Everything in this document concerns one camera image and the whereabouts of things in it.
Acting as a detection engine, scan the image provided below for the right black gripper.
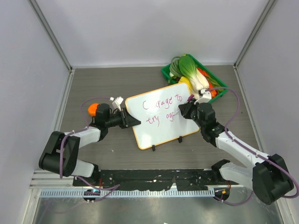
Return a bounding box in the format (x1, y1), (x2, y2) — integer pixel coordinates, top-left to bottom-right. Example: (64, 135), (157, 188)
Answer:
(179, 98), (205, 129)

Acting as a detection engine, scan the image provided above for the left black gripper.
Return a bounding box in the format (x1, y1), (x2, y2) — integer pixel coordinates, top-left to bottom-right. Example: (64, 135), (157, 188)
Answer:
(106, 108), (140, 129)

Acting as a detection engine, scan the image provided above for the magenta marker cap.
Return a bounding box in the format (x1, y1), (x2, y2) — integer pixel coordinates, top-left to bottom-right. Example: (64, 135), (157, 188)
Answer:
(187, 94), (194, 102)

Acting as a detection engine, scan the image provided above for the orange framed whiteboard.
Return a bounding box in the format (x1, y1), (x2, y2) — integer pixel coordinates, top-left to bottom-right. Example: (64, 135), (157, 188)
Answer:
(125, 83), (199, 150)

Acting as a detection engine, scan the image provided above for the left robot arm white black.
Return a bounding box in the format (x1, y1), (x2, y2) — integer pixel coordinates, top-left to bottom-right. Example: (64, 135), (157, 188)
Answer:
(38, 104), (141, 186)

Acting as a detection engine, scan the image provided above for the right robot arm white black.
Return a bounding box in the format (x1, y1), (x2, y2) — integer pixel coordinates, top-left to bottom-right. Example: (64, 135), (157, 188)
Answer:
(178, 100), (299, 205)

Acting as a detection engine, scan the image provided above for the yellow toy vegetable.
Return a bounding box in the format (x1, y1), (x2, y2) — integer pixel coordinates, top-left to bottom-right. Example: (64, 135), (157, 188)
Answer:
(178, 76), (192, 90)

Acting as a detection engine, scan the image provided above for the red orange toy pepper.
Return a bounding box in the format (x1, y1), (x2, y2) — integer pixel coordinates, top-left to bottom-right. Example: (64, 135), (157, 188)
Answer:
(197, 67), (224, 98)

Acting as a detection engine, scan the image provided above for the orange toy fruit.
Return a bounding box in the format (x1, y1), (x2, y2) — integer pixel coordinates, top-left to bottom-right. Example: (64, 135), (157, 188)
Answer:
(87, 103), (99, 117)

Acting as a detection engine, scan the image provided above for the green plastic basket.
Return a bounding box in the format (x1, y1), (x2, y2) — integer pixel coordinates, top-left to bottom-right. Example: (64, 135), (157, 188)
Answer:
(161, 54), (227, 103)

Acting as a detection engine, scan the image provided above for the toy bok choy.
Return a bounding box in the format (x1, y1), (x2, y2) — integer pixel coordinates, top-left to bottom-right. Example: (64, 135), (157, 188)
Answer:
(178, 55), (209, 91)

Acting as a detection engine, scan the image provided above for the grey green coiled toy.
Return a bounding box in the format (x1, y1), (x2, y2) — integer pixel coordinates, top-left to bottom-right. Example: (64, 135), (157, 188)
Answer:
(170, 56), (182, 79)

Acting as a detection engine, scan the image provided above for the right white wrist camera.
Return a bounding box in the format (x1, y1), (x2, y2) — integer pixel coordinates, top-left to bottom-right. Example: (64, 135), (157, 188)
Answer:
(194, 89), (212, 104)

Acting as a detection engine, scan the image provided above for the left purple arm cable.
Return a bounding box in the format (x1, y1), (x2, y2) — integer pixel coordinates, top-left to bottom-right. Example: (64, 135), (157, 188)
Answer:
(59, 96), (121, 203)

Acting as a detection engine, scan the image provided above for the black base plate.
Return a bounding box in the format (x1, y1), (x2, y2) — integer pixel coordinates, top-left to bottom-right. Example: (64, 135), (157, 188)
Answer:
(85, 169), (228, 191)

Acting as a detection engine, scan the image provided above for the slotted grey cable duct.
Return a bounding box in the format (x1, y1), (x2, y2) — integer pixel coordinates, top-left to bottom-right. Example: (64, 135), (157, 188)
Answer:
(40, 188), (214, 198)

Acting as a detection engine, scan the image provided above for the right aluminium frame post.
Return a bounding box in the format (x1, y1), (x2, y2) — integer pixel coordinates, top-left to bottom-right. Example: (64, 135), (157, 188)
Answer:
(234, 0), (277, 69)

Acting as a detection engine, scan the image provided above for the aluminium frame post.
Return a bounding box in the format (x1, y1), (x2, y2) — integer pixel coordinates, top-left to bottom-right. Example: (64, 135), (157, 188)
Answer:
(28, 0), (72, 72)
(234, 0), (277, 69)

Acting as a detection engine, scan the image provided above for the left aluminium frame post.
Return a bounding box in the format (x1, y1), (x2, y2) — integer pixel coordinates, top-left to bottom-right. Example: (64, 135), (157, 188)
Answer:
(28, 0), (72, 72)

